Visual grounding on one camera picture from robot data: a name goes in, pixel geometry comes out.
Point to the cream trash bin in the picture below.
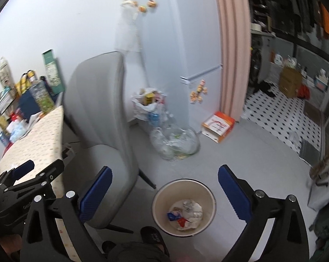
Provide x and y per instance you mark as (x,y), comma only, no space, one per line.
(168,198)

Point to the white refrigerator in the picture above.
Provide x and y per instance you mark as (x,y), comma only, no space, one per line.
(181,49)

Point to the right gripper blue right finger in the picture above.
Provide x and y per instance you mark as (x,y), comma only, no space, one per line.
(237,197)

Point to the large tea bottle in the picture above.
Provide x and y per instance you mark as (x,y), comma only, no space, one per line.
(41,96)

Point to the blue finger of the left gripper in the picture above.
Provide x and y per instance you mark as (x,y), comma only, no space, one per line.
(22,170)
(50,173)

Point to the navy lunch bag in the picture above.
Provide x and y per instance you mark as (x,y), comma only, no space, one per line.
(27,104)

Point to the white bag of recyclables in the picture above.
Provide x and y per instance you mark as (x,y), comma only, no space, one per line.
(149,105)

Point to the green tall box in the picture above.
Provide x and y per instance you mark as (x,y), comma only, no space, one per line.
(52,72)

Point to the floral cream tablecloth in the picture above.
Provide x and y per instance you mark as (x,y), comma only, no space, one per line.
(42,145)

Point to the white tote bag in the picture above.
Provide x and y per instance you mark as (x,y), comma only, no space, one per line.
(6,77)

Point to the clear plastic trash bag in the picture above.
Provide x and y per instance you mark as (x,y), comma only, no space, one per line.
(174,142)

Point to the brown cardboard box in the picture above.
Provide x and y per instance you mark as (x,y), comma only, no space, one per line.
(290,82)

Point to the blue tissue pack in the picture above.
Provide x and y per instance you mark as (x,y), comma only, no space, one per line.
(17,129)

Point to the red snack wrapper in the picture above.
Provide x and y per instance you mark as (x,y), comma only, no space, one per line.
(176,216)

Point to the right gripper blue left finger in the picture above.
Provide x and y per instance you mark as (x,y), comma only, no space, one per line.
(93,193)

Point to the person's black shoe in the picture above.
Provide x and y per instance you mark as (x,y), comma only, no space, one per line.
(151,236)

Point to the grey upholstered chair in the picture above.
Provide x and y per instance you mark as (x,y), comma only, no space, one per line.
(94,109)

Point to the orange white cardboard box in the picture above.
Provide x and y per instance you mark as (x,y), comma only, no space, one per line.
(217,127)

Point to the white tissue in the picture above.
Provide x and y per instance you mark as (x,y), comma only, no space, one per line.
(191,210)

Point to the pink curtain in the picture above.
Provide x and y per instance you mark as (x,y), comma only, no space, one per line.
(234,16)

